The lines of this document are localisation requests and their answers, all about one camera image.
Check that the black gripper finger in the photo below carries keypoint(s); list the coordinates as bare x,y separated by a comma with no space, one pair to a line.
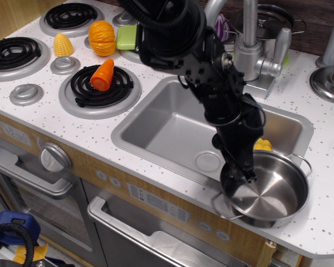
236,178
250,175

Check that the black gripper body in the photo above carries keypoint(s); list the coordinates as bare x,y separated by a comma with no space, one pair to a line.
236,140

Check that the stainless steel pan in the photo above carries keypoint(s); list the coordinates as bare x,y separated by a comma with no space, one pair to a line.
278,193

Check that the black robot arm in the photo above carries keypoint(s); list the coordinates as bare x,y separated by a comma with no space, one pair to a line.
173,37

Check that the grey toy sink basin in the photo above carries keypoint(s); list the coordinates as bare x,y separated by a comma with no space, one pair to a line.
168,128

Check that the yellow toy bell pepper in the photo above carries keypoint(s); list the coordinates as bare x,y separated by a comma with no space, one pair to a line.
262,144

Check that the silver toy faucet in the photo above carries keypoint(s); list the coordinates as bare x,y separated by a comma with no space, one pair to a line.
260,72

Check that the purple toy onion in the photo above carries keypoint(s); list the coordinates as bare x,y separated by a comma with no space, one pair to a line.
222,28

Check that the steel pot lid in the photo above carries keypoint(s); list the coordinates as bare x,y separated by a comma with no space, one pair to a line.
322,83

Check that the steel pot with lid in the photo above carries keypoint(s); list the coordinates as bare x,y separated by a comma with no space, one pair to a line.
271,19

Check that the toy dishwasher door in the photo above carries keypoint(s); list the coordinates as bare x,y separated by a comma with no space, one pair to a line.
151,232

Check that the back right burner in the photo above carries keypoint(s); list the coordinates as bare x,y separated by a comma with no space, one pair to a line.
131,55

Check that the green plastic cutting board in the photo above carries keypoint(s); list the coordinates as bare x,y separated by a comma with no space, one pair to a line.
126,37

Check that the orange toy carrot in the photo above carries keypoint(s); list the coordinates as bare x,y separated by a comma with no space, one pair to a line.
102,78

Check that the front right black burner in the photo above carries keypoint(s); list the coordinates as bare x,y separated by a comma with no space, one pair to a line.
79,98

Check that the black burner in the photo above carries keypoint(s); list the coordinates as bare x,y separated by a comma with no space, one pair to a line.
21,57
70,19
79,98

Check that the silver stove knob back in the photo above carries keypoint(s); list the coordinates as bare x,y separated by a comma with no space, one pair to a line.
124,19

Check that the silver stove knob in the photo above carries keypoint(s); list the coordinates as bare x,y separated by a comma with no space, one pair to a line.
27,94
65,65
124,19

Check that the orange toy pumpkin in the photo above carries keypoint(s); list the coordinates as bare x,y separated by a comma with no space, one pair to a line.
102,38

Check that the silver oven dial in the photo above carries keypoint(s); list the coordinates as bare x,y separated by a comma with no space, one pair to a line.
53,158

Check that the silver stove knob middle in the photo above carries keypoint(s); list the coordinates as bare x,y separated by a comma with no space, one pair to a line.
65,65

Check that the yellow toy corn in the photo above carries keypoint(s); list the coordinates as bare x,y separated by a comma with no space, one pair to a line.
62,46

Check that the back left black burner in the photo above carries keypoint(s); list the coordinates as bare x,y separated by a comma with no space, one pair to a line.
70,19

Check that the blue object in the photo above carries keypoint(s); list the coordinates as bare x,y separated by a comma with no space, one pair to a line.
16,227

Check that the silver stove knob front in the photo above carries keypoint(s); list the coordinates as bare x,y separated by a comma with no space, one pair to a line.
27,94

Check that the toy oven door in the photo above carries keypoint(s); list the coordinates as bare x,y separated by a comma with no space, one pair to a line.
56,200

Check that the front left black burner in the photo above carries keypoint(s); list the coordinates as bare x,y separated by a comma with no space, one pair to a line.
21,57

